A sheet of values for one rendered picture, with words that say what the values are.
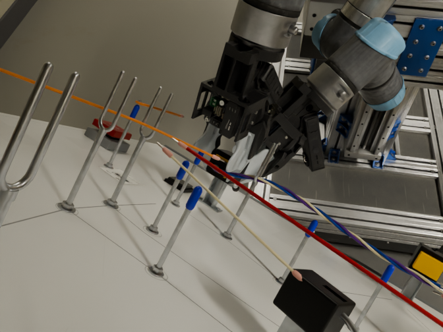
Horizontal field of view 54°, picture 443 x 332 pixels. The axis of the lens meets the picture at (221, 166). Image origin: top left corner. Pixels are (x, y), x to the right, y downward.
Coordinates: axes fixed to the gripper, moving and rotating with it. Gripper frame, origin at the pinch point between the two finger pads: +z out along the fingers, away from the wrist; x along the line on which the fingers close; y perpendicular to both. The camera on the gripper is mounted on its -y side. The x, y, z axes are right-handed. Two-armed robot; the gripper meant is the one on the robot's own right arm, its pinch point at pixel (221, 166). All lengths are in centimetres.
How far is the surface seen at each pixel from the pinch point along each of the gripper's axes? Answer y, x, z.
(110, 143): 3.2, -18.6, 5.1
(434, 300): -106, 61, 72
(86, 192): 22.5, -5.7, -2.4
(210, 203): -0.7, 0.1, 7.7
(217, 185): -2.3, -0.4, 5.0
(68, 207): 28.6, -2.4, -5.6
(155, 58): -157, -121, 57
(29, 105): 42.5, 7.6, -24.8
